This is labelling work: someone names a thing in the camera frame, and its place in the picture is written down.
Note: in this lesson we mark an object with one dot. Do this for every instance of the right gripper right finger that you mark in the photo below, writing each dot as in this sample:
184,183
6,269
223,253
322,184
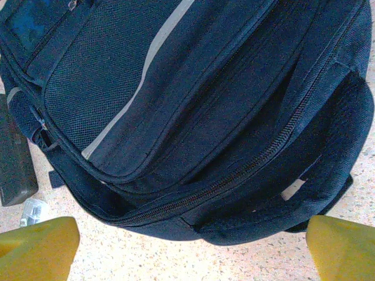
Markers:
345,251

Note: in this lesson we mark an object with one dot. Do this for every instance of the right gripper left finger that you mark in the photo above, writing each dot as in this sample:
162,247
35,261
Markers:
38,251

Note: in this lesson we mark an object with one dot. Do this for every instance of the clear packaged stationery set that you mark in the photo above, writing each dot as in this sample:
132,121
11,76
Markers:
33,212

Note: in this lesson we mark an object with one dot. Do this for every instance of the black pencil case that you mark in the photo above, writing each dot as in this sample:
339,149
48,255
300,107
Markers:
16,164

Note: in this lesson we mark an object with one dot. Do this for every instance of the navy blue backpack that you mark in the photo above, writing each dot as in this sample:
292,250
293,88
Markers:
205,102

